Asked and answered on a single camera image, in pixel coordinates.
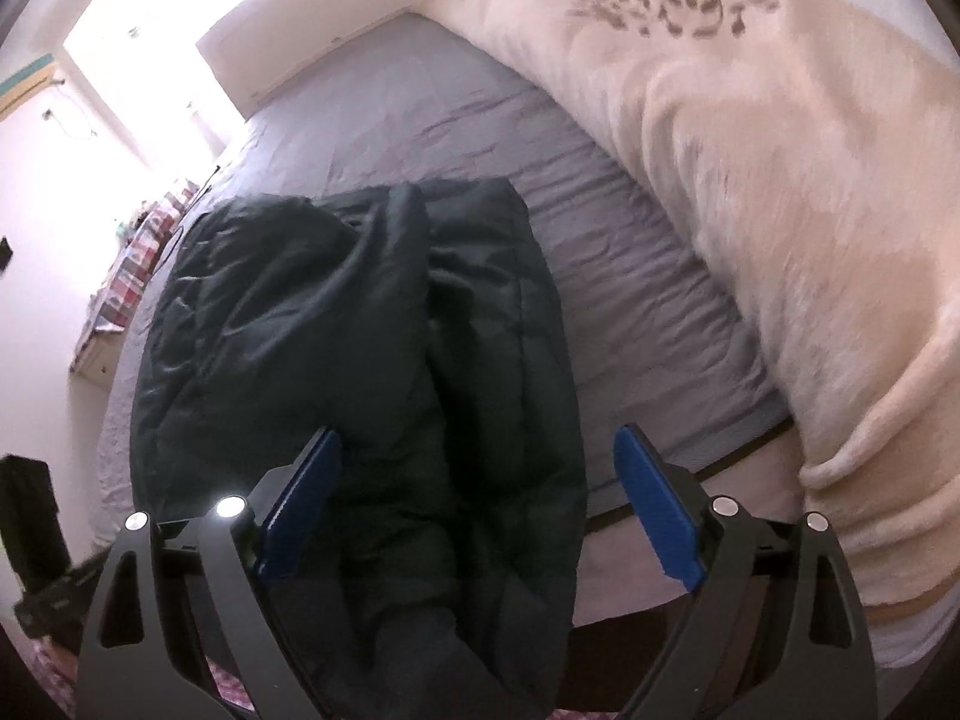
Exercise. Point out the pink plaid cloth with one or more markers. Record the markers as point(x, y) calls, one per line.
point(121, 683)

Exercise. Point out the dark green puffer jacket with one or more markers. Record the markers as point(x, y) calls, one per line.
point(440, 579)

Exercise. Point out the grey bed sheet mattress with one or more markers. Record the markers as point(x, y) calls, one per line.
point(409, 107)

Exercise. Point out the black device at left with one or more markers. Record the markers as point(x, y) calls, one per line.
point(55, 592)

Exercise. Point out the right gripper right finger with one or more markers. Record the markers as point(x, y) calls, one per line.
point(774, 627)

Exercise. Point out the cream floral blanket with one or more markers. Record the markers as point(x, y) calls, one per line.
point(808, 152)

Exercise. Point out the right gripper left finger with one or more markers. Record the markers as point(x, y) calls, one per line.
point(239, 548)

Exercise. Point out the white headboard panel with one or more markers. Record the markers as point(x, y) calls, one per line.
point(254, 55)

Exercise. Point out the white bedside cabinet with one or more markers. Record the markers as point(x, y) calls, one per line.
point(97, 357)

